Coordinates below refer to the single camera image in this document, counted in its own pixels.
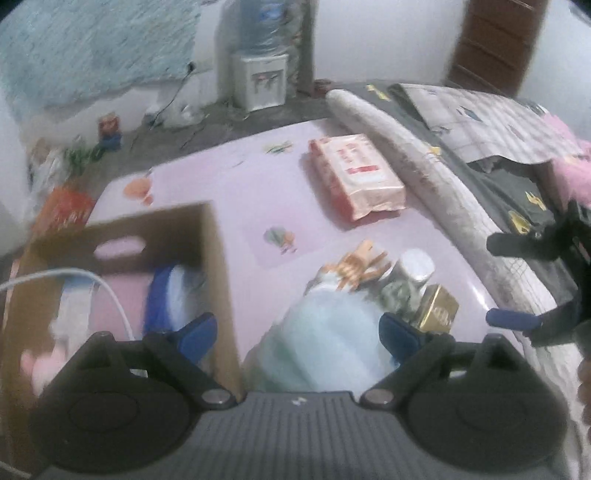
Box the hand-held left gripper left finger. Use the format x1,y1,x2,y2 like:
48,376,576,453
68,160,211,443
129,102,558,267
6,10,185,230
58,313,236,409

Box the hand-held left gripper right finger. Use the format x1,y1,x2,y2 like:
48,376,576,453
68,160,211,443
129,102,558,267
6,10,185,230
359,313,532,409

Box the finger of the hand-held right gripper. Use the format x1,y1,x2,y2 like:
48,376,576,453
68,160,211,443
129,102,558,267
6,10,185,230
487,228,566,260
486,300,580,348

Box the brown cardboard box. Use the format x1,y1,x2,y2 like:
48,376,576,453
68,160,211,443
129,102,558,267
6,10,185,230
0,203,245,476

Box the pink soft pack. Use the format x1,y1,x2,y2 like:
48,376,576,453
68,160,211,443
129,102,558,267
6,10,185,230
92,272,154,343

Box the blue white carton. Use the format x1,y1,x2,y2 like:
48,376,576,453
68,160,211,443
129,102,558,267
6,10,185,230
58,277,100,343

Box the pink plush toy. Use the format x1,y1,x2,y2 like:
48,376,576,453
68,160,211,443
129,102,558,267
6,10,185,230
21,318,75,398

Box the person's right hand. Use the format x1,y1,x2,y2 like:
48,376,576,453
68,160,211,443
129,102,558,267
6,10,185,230
577,355,591,416

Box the gold green tissue pack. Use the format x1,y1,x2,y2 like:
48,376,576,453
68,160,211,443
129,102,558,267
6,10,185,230
399,249,461,334

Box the pink fluffy cloth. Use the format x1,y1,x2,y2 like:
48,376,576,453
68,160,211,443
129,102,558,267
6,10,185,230
538,113,591,205

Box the pink plaid pillow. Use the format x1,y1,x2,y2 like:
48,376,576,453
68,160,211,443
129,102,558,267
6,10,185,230
399,83,585,165

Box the pink orange wipes pack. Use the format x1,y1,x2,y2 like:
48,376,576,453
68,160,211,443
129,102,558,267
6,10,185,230
308,134,407,222

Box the orange plastic bag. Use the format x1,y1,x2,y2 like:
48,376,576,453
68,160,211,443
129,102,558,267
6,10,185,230
32,187,96,237

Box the brown wooden door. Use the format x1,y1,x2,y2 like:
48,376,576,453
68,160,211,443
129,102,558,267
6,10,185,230
445,0,551,96

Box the green bottles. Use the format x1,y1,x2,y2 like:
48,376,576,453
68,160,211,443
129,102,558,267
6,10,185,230
65,143,102,169

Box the white plastic floor bag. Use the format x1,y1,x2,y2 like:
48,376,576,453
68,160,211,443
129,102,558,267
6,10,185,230
159,104,204,128

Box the pile of plastic bags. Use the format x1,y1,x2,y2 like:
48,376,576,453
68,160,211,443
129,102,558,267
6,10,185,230
28,138,75,200

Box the small red box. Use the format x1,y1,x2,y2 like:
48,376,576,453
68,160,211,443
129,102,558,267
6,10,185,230
98,113,122,139

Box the white water dispenser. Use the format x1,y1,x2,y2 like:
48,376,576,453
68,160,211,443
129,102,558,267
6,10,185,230
231,52,290,112

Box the blue water bottle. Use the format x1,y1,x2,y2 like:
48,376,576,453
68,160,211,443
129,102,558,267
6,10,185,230
238,0,290,56

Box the white cable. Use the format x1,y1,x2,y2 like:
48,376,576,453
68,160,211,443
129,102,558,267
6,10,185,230
0,270,137,343

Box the black power cable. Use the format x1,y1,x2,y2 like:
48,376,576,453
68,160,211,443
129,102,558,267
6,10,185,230
148,69,195,128

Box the rusty metal post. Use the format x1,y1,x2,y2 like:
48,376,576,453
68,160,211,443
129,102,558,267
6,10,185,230
295,0,320,94

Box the blue patterned wall cloth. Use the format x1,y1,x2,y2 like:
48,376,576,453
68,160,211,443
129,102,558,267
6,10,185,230
0,0,202,112

